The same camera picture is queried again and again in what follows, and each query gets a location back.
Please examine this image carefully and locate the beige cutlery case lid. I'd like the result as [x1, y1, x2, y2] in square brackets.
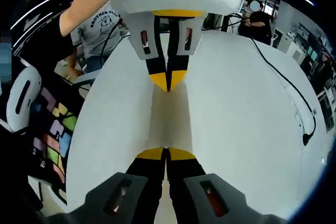
[151, 78, 196, 155]

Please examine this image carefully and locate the white worn device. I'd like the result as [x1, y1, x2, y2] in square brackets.
[6, 65, 43, 133]

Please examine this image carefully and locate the black power cable with plug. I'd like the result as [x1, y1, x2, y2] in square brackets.
[249, 37, 318, 146]

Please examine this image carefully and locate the printed colourful clothing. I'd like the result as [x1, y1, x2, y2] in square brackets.
[28, 87, 78, 198]

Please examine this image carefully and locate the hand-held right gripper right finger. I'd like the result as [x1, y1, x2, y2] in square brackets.
[165, 147, 289, 224]

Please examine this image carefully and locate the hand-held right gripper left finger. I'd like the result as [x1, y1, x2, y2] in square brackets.
[44, 147, 166, 224]

